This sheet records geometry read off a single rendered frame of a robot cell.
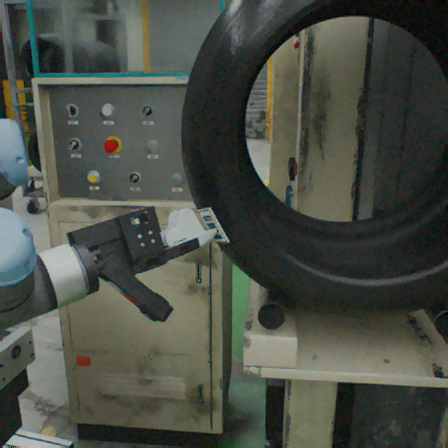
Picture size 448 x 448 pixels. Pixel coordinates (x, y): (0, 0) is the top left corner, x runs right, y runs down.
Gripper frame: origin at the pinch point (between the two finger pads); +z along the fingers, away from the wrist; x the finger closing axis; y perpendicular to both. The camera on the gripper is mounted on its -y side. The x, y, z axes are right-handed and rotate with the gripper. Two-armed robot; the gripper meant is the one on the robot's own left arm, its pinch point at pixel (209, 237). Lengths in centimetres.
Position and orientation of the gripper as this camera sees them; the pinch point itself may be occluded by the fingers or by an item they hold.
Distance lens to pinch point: 72.0
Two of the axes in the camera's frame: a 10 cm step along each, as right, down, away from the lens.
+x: -5.1, 0.8, 8.6
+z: 8.1, -3.0, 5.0
